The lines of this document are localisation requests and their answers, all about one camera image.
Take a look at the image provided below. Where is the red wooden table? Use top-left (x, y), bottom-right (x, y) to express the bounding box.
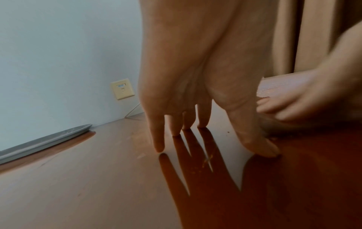
top-left (0, 71), bottom-right (362, 229)

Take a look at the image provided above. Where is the person's right hand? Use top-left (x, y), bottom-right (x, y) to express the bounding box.
top-left (256, 25), bottom-right (362, 123)

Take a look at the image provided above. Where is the beige curtain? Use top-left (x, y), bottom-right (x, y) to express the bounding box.
top-left (271, 0), bottom-right (362, 75)

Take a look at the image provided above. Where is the white plug cable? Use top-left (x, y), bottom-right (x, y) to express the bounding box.
top-left (124, 102), bottom-right (142, 118)

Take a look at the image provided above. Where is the brown cleaning cloth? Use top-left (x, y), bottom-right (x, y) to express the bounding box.
top-left (259, 111), bottom-right (362, 137)

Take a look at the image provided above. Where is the beige wall plate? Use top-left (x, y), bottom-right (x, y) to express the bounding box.
top-left (109, 78), bottom-right (136, 100)

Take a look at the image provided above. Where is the person's left hand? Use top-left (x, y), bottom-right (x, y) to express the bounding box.
top-left (138, 0), bottom-right (281, 158)

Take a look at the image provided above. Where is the round grey metal tray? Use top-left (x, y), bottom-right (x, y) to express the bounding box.
top-left (0, 123), bottom-right (93, 165)

